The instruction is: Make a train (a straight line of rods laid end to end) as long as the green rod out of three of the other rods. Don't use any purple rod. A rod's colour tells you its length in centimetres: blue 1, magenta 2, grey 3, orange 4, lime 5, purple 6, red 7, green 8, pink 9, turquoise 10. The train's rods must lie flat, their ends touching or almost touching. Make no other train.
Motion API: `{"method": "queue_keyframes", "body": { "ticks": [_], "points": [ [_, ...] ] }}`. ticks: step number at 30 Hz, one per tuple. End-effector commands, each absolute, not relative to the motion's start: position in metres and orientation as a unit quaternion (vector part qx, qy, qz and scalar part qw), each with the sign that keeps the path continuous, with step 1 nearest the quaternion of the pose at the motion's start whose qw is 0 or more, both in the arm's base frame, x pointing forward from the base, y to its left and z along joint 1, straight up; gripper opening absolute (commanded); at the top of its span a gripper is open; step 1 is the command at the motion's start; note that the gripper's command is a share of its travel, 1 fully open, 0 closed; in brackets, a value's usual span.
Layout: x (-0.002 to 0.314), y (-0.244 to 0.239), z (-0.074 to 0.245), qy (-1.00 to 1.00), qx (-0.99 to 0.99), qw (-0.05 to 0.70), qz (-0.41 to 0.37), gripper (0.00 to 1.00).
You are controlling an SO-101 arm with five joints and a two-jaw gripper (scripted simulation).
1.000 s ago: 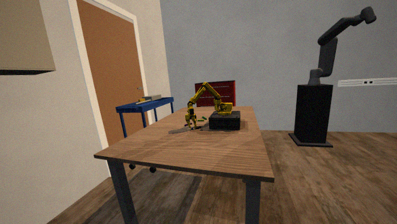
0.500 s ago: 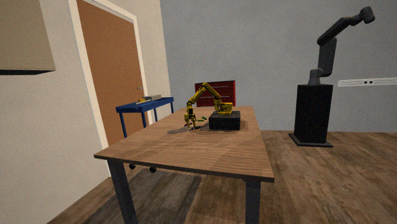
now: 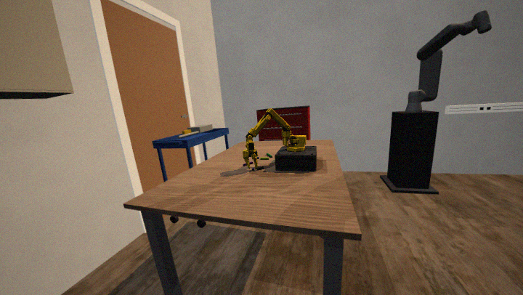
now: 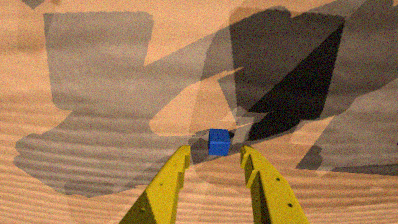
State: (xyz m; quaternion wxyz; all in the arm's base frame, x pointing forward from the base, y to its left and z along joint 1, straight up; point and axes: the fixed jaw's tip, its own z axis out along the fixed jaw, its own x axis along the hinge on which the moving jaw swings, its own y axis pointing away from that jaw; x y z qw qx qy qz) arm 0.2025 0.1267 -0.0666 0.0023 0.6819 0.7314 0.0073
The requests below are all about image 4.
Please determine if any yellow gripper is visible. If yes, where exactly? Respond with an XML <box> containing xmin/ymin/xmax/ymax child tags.
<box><xmin>118</xmin><ymin>145</ymin><xmax>310</xmax><ymax>224</ymax></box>

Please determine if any small blue block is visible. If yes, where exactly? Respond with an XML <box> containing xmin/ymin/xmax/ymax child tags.
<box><xmin>208</xmin><ymin>128</ymin><xmax>231</xmax><ymax>156</ymax></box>

